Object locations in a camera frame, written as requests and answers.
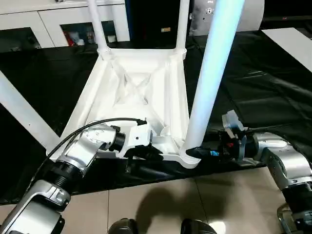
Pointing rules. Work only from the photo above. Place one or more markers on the white cabinet with glass doors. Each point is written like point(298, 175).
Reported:
point(58, 22)

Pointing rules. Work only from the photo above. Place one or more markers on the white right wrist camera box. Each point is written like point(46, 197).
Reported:
point(233, 124)

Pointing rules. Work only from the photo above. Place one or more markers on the white flat board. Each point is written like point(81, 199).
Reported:
point(292, 46)

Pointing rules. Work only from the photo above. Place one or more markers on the black work mat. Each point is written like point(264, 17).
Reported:
point(253, 78)

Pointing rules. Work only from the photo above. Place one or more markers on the small yellow label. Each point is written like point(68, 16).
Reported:
point(166, 29)

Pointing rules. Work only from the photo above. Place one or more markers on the dark right robot foot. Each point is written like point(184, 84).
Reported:
point(197, 227)

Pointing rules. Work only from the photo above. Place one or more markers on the white plastic table top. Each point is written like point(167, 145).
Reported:
point(131, 87)

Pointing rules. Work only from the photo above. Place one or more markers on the grey cushion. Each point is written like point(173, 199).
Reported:
point(248, 14)

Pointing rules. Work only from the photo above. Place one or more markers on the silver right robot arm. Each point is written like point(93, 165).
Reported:
point(282, 156)

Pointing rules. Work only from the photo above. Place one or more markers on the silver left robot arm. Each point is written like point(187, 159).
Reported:
point(73, 161)

